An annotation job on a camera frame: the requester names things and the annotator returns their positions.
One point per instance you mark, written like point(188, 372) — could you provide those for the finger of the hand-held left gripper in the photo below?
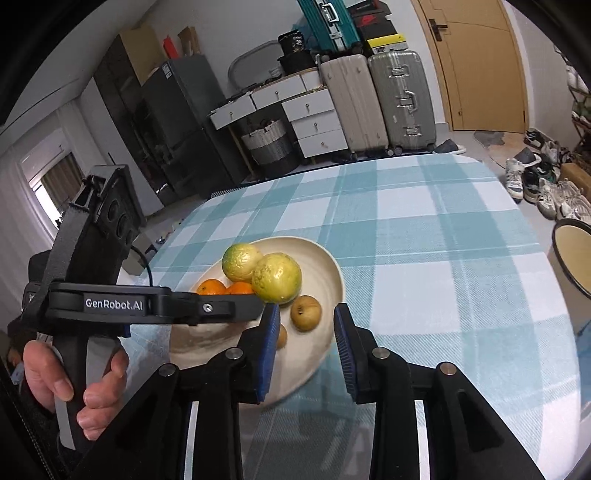
point(221, 307)

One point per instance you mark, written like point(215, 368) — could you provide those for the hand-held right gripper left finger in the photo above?
point(270, 350)

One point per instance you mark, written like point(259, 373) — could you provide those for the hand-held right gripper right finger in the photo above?
point(344, 350)

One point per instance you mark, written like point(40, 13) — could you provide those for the small yellow-brown fruit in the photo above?
point(282, 334)

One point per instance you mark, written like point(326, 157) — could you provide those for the orange mandarin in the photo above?
point(210, 287)
point(240, 288)

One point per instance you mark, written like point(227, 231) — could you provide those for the green citrus fruit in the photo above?
point(240, 263)

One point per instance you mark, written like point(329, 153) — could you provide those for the small brown round fruit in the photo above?
point(304, 312)

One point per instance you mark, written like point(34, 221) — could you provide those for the yellow citrus fruit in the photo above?
point(277, 277)

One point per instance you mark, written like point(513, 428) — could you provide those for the cream round plate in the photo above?
point(318, 277)

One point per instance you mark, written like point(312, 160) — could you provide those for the person's left hand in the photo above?
point(101, 397)

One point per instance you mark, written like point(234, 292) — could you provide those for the teal checked tablecloth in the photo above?
point(438, 277)

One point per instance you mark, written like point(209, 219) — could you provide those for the window with curtain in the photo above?
point(57, 182)

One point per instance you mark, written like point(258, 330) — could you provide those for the grey white laundry basket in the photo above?
point(270, 147)

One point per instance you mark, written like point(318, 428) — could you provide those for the dark tall cabinet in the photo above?
point(120, 120)

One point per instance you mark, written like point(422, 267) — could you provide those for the dark grey refrigerator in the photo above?
point(189, 124)

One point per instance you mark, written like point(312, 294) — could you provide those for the white drawer cabinet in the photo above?
point(316, 124)

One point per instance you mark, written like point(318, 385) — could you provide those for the white desk with drawers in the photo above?
point(272, 94)

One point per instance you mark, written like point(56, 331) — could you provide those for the dark slippers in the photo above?
point(450, 147)

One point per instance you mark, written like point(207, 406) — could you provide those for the beige hard suitcase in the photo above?
point(353, 106)

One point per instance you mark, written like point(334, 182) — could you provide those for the beige bin with dark rim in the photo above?
point(572, 254)

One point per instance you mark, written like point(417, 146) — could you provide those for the black storage box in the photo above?
point(295, 63)

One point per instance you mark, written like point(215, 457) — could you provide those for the silver hard suitcase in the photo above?
point(401, 101)

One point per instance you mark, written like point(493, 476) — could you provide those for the pile of loose shoes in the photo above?
point(540, 184)

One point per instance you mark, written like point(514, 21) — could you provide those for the grey door mat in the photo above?
point(489, 137)

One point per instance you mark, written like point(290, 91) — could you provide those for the black printed bag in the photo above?
point(293, 42)

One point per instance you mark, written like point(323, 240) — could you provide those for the small brown cardboard box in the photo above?
point(579, 173)

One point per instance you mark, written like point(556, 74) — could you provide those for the teal hard suitcase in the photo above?
point(328, 23)

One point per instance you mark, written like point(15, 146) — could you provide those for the wooden door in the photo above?
point(480, 64)

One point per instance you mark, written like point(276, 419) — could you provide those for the black shoebox with red logo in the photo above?
point(371, 23)

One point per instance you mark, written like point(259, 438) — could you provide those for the plain black shoebox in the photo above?
point(362, 5)

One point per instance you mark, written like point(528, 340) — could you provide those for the wooden shoe rack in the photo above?
point(577, 106)

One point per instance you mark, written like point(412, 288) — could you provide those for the grey curved frame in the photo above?
point(240, 60)

